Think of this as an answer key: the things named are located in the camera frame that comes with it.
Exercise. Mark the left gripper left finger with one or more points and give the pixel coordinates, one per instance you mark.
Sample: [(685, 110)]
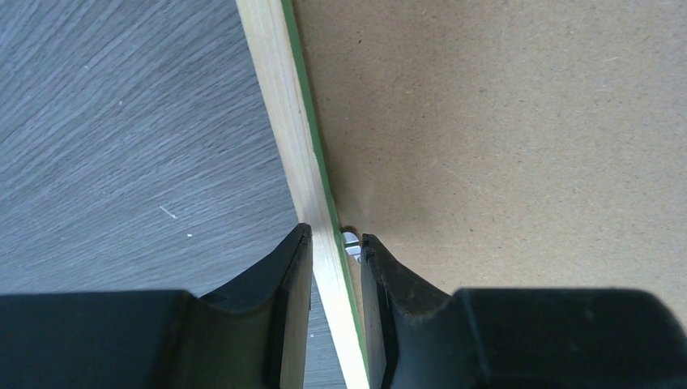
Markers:
[(249, 333)]

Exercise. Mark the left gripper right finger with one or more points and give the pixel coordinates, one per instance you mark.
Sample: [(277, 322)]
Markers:
[(418, 336)]

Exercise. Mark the brown backing board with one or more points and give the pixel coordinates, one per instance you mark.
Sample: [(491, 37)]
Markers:
[(509, 143)]

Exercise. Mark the wooden picture frame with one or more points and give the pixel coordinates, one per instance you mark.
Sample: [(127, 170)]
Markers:
[(273, 38)]

